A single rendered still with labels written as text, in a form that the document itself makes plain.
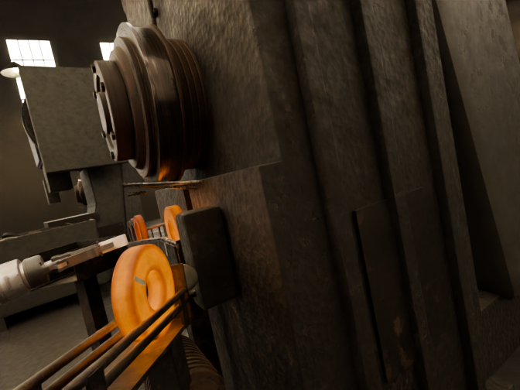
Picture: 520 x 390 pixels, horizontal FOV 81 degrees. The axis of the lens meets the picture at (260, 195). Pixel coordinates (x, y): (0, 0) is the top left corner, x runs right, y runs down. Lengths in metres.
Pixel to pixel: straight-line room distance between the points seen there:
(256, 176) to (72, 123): 3.18
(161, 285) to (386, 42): 0.78
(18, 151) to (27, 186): 1.02
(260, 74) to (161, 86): 0.28
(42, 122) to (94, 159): 0.55
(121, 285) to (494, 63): 1.29
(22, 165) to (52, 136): 7.57
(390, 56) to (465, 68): 0.33
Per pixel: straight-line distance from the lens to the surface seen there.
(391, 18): 0.98
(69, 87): 3.77
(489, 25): 1.41
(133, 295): 0.49
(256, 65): 0.66
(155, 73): 0.83
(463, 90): 1.18
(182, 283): 0.62
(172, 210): 0.93
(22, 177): 11.11
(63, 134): 3.63
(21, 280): 0.92
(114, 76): 0.91
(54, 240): 3.35
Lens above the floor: 0.86
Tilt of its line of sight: 4 degrees down
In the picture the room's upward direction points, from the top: 12 degrees counter-clockwise
